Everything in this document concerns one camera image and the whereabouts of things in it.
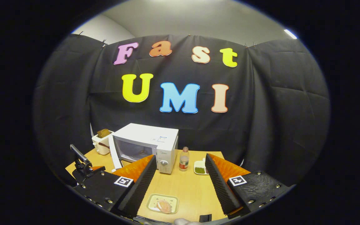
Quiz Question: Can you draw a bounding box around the white divided condiment dish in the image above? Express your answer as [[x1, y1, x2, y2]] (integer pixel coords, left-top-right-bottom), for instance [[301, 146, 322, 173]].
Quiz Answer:
[[193, 157, 210, 176]]

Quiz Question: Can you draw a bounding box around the white microwave oven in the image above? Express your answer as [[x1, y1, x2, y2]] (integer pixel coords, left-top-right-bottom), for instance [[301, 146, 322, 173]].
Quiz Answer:
[[108, 123, 179, 175]]

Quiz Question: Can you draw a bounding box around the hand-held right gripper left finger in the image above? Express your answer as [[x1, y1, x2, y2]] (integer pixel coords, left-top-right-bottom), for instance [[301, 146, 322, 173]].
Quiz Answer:
[[73, 154, 158, 219]]

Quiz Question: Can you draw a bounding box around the pale green square plate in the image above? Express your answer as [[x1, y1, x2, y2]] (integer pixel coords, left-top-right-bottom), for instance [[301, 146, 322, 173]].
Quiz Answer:
[[146, 193, 180, 215]]

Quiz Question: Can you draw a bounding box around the pale pink food piece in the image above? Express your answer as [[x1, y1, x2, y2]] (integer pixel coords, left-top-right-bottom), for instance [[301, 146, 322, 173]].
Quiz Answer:
[[156, 200, 173, 214]]

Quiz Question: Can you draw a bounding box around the white toaster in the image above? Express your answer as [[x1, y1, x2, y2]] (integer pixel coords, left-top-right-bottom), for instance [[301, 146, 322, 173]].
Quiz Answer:
[[91, 129, 114, 156]]

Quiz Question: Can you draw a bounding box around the black backdrop cloth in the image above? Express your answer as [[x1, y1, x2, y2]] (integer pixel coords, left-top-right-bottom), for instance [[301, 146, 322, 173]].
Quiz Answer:
[[33, 33, 330, 188]]

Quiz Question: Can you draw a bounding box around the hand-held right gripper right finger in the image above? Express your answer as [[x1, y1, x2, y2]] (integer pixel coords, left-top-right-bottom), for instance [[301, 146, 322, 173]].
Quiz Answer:
[[205, 153, 295, 219]]

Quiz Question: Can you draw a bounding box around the ceiling light panel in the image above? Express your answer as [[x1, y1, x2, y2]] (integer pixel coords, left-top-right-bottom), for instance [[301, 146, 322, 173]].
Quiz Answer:
[[283, 28, 298, 40]]

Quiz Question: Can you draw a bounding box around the clear bottle with red label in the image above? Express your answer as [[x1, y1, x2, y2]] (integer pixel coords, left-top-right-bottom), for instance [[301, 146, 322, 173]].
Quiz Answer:
[[179, 146, 190, 172]]

